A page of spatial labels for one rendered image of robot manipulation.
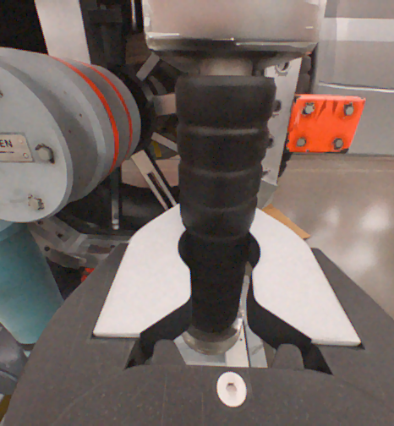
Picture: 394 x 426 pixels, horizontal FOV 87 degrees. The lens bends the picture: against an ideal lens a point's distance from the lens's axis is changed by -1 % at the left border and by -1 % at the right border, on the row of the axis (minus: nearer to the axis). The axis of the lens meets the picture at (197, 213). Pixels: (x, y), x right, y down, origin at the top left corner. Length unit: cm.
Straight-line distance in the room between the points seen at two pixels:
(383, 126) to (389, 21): 21
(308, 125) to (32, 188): 31
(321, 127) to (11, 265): 44
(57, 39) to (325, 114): 33
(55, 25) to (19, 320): 39
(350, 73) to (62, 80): 55
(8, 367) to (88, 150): 56
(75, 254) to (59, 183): 29
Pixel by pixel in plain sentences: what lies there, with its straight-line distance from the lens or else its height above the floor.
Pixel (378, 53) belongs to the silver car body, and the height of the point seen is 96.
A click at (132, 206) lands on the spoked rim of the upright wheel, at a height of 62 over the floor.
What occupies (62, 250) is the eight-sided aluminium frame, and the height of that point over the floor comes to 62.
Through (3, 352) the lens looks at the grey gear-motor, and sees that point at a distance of 68.
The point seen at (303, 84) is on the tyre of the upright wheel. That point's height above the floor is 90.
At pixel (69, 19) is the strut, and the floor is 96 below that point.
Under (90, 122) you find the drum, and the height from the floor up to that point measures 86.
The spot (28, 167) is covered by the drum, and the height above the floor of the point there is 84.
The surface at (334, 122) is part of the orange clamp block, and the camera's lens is 34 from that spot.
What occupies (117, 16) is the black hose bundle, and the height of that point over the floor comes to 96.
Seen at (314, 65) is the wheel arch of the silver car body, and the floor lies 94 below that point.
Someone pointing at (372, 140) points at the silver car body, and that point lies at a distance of 69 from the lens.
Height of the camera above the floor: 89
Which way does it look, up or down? 31 degrees down
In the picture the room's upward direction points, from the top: 1 degrees clockwise
